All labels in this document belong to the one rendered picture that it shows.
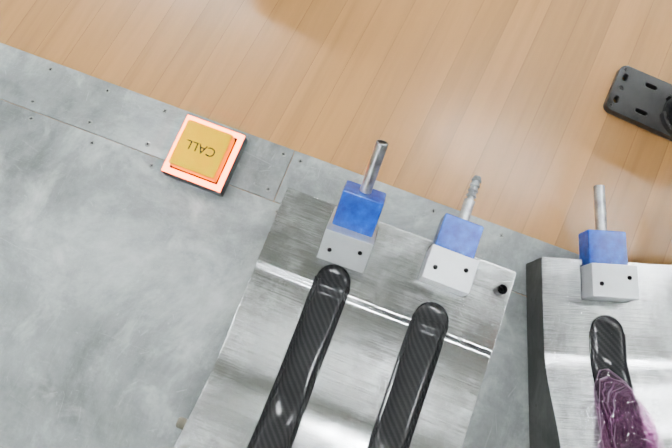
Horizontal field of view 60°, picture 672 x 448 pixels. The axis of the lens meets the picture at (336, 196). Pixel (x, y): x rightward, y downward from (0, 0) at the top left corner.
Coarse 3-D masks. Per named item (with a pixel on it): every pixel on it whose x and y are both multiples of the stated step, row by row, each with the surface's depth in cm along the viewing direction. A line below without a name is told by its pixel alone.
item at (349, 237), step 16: (384, 144) 56; (368, 176) 57; (352, 192) 58; (368, 192) 58; (336, 208) 62; (352, 208) 58; (368, 208) 58; (336, 224) 59; (352, 224) 59; (368, 224) 58; (336, 240) 58; (352, 240) 58; (368, 240) 58; (320, 256) 59; (336, 256) 59; (352, 256) 59; (368, 256) 58
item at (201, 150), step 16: (192, 128) 71; (208, 128) 71; (176, 144) 71; (192, 144) 71; (208, 144) 71; (224, 144) 71; (176, 160) 70; (192, 160) 70; (208, 160) 70; (224, 160) 71; (208, 176) 70
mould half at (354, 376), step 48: (288, 192) 64; (288, 240) 62; (384, 240) 62; (288, 288) 61; (384, 288) 61; (432, 288) 61; (480, 288) 61; (240, 336) 60; (288, 336) 60; (336, 336) 60; (384, 336) 60; (480, 336) 60; (240, 384) 59; (336, 384) 59; (384, 384) 59; (432, 384) 59; (480, 384) 59; (192, 432) 56; (240, 432) 56; (336, 432) 58; (432, 432) 58
